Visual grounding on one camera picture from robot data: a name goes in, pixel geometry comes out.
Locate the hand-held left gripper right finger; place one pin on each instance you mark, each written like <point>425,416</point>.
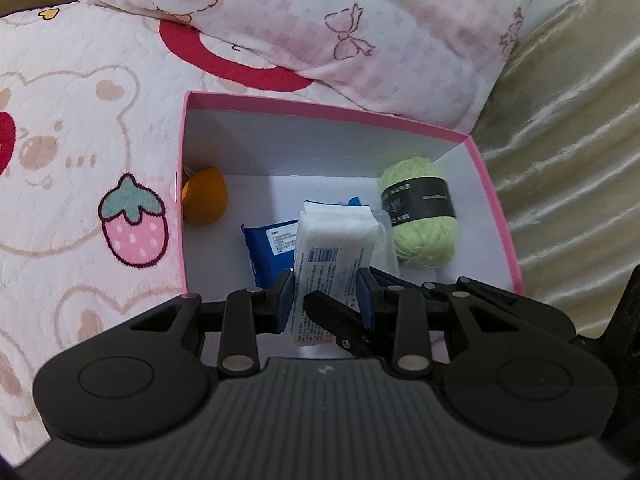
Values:
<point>365,295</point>

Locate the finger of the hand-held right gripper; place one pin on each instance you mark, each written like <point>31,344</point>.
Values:
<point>480,287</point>
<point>330,312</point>

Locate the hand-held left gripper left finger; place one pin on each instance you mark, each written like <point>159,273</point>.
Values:
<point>284,305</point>

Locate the blue wipes packet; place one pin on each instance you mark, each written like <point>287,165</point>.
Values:
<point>265,250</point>

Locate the white cotton pad packet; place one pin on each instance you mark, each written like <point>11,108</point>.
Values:
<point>330,240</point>

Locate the green yarn ball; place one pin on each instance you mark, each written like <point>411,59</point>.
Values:
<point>425,240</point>

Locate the orange makeup sponge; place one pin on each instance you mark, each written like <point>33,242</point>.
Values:
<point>205,200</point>

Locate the pink cardboard box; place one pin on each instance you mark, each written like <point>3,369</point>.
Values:
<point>320,145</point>

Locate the golden satin curtain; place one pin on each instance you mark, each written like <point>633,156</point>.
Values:
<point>565,160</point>

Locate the pink checked pillow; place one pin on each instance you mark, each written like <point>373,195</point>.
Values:
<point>300,10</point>

